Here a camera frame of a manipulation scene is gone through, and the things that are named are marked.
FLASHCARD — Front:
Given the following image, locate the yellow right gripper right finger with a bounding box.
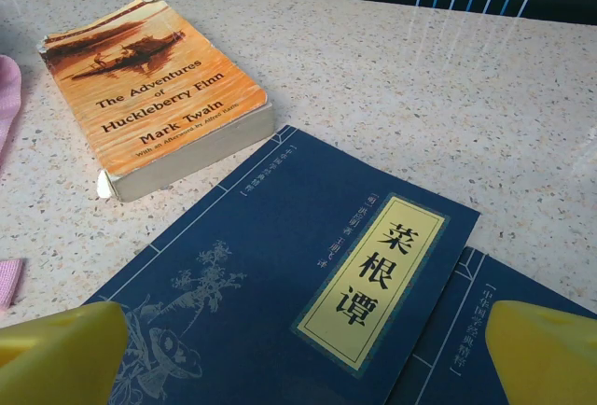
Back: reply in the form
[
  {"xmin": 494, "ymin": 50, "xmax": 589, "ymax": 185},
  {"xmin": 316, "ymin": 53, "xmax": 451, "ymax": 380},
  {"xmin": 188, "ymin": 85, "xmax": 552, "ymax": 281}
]
[{"xmin": 484, "ymin": 300, "xmax": 597, "ymax": 405}]

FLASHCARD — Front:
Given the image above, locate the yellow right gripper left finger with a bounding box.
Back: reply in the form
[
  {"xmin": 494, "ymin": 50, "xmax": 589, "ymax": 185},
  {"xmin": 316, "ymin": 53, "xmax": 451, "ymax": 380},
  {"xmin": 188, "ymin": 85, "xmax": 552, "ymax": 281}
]
[{"xmin": 0, "ymin": 300, "xmax": 130, "ymax": 405}]

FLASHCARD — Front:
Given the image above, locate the pink backpack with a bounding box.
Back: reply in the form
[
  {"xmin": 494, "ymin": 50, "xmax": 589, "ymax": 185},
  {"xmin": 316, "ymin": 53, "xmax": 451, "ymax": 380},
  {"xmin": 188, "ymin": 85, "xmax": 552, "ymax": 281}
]
[{"xmin": 0, "ymin": 53, "xmax": 24, "ymax": 312}]

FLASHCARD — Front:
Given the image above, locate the brown paper card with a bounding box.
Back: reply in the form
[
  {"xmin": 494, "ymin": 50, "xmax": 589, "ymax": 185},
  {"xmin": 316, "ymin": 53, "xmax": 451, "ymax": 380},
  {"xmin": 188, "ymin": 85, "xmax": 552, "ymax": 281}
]
[{"xmin": 36, "ymin": 0, "xmax": 276, "ymax": 203}]

